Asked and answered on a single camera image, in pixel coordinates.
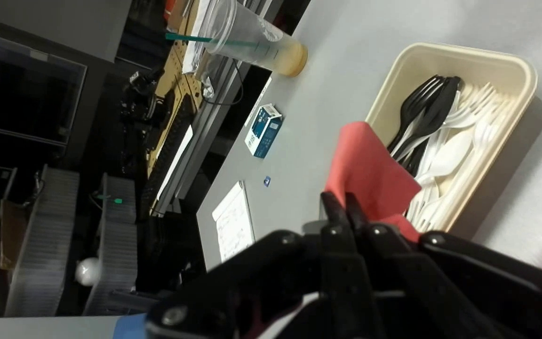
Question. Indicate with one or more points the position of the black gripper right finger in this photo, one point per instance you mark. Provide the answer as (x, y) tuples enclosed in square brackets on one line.
[(460, 288)]

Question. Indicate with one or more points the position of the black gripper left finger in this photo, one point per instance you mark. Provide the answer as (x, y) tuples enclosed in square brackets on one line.
[(264, 283)]

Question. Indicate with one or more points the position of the orange printed sweatshirt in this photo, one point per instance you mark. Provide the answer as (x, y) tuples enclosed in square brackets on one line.
[(366, 162)]

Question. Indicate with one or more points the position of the white paper sheet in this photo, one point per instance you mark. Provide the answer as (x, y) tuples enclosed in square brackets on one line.
[(234, 222)]

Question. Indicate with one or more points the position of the white plastic spoon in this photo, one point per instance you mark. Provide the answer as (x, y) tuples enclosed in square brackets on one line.
[(453, 153)]

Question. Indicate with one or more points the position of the blue office chair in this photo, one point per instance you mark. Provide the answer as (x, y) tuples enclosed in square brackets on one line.
[(133, 326)]

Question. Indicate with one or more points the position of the grey storage bin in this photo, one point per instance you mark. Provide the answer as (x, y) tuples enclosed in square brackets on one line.
[(42, 251), (118, 251)]

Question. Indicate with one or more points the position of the small blue white box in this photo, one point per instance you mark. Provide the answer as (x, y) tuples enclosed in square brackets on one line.
[(264, 130)]

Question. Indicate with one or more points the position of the white plastic fork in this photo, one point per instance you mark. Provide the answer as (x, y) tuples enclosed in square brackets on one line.
[(479, 102), (490, 134)]

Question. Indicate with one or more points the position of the small white ball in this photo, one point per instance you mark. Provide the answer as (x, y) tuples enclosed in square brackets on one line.
[(88, 271)]

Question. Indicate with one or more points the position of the beige cutlery tray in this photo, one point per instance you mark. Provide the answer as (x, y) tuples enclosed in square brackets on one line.
[(509, 68)]

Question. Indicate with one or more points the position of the clear plastic cup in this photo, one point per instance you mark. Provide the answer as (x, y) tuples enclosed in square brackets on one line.
[(253, 38)]

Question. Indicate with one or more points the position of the green straw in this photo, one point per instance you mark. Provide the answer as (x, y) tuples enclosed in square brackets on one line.
[(189, 38)]

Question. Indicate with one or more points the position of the cardboard box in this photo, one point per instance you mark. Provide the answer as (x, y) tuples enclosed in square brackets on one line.
[(10, 232)]

